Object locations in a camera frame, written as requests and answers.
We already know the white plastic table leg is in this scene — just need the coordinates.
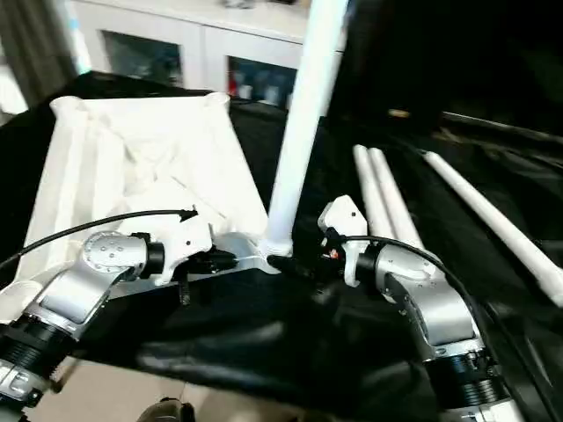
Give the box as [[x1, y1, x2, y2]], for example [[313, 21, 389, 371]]
[[421, 150, 563, 305], [368, 148, 427, 252], [262, 0, 353, 261], [353, 144, 399, 242]]

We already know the white plastic table top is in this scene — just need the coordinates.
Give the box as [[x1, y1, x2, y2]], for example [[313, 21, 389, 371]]
[[0, 91, 292, 326]]

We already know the black mat cloth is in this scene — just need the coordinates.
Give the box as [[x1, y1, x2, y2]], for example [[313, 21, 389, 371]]
[[0, 69, 563, 422]]

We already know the white display cabinet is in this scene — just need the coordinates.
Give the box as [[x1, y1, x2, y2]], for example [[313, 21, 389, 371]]
[[65, 0, 348, 109]]

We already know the long black rod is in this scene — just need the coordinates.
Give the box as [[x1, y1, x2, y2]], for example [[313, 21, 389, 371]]
[[442, 111, 563, 135]]

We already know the dark tall cabinet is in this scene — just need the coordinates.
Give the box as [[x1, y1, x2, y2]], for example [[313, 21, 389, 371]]
[[332, 0, 563, 133]]

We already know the grey curtain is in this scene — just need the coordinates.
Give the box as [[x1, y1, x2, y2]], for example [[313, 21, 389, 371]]
[[0, 0, 77, 113]]

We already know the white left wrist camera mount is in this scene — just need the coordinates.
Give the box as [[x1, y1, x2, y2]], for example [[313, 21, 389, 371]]
[[153, 214, 216, 287]]

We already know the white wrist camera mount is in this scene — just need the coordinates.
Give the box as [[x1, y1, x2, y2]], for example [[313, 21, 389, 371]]
[[153, 214, 216, 287], [318, 195, 369, 287]]

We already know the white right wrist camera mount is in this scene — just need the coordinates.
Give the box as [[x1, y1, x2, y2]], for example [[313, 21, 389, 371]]
[[318, 195, 369, 287]]

